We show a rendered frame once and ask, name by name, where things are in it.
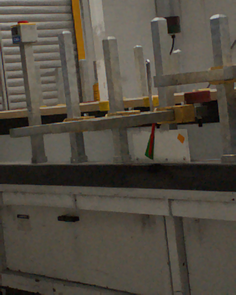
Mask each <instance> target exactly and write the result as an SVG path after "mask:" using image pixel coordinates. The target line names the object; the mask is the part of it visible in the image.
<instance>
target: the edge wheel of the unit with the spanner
mask: <svg viewBox="0 0 236 295"><path fill-rule="evenodd" d="M184 100H185V101H186V104H194V106H195V107H197V106H203V105H202V102H206V101H211V95H210V90H201V91H199V90H194V92H184ZM197 120H198V127H202V119H197Z"/></svg>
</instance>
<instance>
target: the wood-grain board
mask: <svg viewBox="0 0 236 295"><path fill-rule="evenodd" d="M234 91H235V98H236V87H234ZM210 95H211V100H218V97H217V90H216V89H213V90H210ZM174 96H175V104H181V102H182V101H184V92H181V93H175V94H174ZM79 106H80V107H81V112H92V111H99V110H100V109H99V104H98V102H93V103H81V104H79ZM130 107H134V108H135V107H144V101H143V97H136V98H124V108H130ZM56 114H67V112H66V105H61V106H49V107H42V108H40V115H41V116H48V115H56ZM19 117H28V110H27V109H18V110H10V111H0V119H11V118H19Z"/></svg>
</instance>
